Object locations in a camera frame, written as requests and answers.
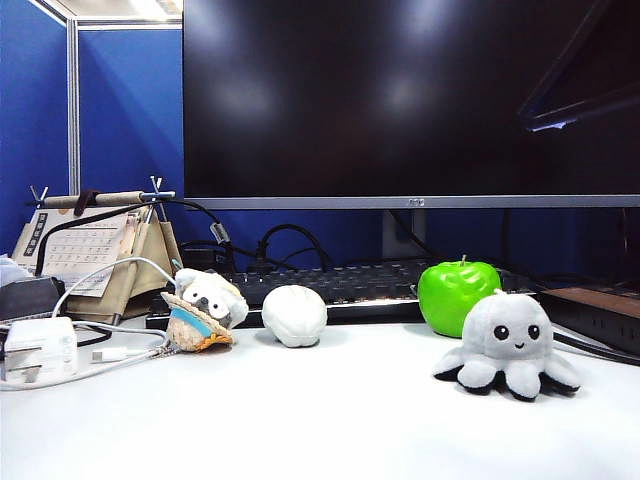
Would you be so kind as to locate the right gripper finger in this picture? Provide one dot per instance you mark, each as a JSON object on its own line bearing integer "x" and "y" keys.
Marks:
{"x": 595, "y": 75}

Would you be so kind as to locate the grey and black octopus plush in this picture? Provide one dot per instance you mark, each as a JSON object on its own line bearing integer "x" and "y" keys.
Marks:
{"x": 507, "y": 340}

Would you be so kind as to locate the black power strip wooden top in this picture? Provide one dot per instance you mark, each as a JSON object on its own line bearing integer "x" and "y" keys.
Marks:
{"x": 595, "y": 305}

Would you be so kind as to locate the large black monitor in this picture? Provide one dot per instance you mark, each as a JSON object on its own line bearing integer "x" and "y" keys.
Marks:
{"x": 350, "y": 100}

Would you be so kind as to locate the grey monitor stand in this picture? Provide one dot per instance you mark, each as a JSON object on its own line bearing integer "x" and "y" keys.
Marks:
{"x": 402, "y": 232}

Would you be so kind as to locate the green apple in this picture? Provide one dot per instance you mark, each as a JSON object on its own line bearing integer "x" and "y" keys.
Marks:
{"x": 445, "y": 300}

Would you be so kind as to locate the black keyboard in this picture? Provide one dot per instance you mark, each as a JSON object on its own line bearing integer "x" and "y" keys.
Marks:
{"x": 350, "y": 285}

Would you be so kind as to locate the white brain-shaped squeeze toy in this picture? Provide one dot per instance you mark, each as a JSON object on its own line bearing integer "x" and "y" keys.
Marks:
{"x": 295, "y": 315}

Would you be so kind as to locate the small black hub box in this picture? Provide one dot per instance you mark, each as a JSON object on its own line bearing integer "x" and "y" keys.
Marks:
{"x": 200, "y": 255}

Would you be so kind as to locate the white plush with straw hat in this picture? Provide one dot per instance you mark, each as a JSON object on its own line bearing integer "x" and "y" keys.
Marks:
{"x": 210, "y": 300}

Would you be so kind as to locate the beige tent desk calendar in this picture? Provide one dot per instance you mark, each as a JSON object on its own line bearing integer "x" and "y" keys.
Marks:
{"x": 80, "y": 245}

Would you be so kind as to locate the dark flat box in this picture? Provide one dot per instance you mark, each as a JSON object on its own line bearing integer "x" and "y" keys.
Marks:
{"x": 27, "y": 297}

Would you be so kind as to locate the white power adapter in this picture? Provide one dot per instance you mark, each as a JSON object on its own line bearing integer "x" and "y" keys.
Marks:
{"x": 42, "y": 345}

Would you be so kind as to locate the white tissue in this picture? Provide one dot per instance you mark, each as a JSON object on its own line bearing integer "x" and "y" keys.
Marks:
{"x": 11, "y": 270}

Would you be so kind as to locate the aluminium partition post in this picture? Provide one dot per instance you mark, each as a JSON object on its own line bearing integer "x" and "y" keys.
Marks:
{"x": 73, "y": 110}

